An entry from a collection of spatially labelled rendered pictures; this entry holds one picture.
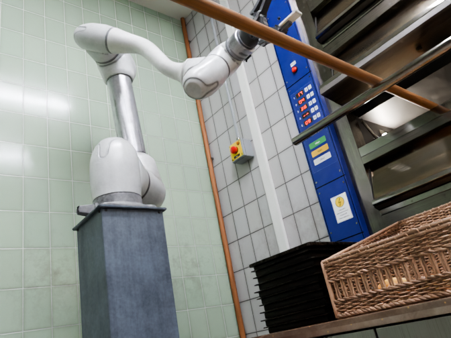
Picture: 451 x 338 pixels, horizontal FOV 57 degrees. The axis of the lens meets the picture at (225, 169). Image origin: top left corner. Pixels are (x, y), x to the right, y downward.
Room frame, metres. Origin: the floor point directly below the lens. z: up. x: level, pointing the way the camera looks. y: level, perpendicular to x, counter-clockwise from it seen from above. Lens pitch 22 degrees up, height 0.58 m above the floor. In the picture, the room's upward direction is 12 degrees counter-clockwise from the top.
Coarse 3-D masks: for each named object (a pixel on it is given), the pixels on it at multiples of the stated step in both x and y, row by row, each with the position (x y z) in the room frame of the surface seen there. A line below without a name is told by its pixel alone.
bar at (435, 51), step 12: (432, 48) 0.91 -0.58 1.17; (444, 48) 0.89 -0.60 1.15; (420, 60) 0.93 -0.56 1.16; (432, 60) 0.93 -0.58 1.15; (396, 72) 0.99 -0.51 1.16; (408, 72) 0.97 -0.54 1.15; (384, 84) 1.02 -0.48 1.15; (360, 96) 1.07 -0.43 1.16; (372, 96) 1.06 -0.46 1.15; (348, 108) 1.11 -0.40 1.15; (324, 120) 1.17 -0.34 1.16; (336, 120) 1.16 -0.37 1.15; (312, 132) 1.22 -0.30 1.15
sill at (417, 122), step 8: (440, 104) 1.27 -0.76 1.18; (448, 104) 1.25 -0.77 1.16; (432, 112) 1.29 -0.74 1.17; (440, 112) 1.28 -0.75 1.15; (416, 120) 1.34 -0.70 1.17; (424, 120) 1.32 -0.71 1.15; (432, 120) 1.30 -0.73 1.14; (400, 128) 1.38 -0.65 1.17; (408, 128) 1.37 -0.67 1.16; (416, 128) 1.35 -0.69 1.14; (384, 136) 1.43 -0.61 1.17; (392, 136) 1.41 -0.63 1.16; (400, 136) 1.39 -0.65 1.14; (368, 144) 1.48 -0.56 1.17; (376, 144) 1.46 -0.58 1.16; (384, 144) 1.44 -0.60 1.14; (360, 152) 1.52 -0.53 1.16; (368, 152) 1.49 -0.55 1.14
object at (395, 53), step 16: (448, 0) 1.03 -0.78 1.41; (432, 16) 1.08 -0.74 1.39; (448, 16) 1.08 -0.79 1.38; (416, 32) 1.14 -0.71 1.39; (432, 32) 1.14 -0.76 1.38; (448, 32) 1.15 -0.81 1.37; (384, 48) 1.20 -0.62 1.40; (400, 48) 1.20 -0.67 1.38; (368, 64) 1.27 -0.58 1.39; (384, 64) 1.28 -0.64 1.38; (400, 64) 1.29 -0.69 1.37; (336, 80) 1.36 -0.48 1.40; (352, 80) 1.35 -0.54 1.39; (336, 96) 1.43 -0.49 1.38; (352, 96) 1.44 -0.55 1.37
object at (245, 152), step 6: (240, 138) 1.88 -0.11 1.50; (234, 144) 1.91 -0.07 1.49; (240, 144) 1.88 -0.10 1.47; (246, 144) 1.90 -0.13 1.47; (240, 150) 1.89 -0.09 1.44; (246, 150) 1.90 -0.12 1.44; (252, 150) 1.93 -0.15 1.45; (234, 156) 1.93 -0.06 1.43; (240, 156) 1.90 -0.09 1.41; (246, 156) 1.91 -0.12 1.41; (252, 156) 1.92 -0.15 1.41; (234, 162) 1.95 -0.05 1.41; (240, 162) 1.97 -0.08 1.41
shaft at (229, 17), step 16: (176, 0) 0.59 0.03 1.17; (192, 0) 0.60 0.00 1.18; (208, 0) 0.62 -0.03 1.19; (208, 16) 0.65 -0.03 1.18; (224, 16) 0.65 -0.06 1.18; (240, 16) 0.67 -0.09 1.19; (256, 32) 0.72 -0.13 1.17; (272, 32) 0.74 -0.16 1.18; (288, 48) 0.80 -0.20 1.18; (304, 48) 0.82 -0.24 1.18; (336, 64) 0.91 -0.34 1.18; (368, 80) 1.02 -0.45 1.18; (400, 96) 1.15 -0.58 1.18; (416, 96) 1.20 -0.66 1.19
